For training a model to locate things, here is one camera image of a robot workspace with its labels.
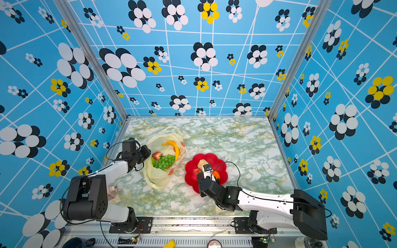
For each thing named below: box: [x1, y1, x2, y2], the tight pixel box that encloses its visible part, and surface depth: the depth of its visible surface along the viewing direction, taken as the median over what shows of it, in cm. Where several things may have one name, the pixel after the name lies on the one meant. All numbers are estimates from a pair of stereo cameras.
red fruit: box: [191, 168, 201, 182], surface depth 87 cm
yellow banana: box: [161, 140, 181, 161], surface depth 101 cm
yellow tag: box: [162, 239, 177, 248], surface depth 70 cm
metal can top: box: [207, 239, 223, 248], surface depth 61 cm
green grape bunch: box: [150, 153, 176, 170], surface depth 94 cm
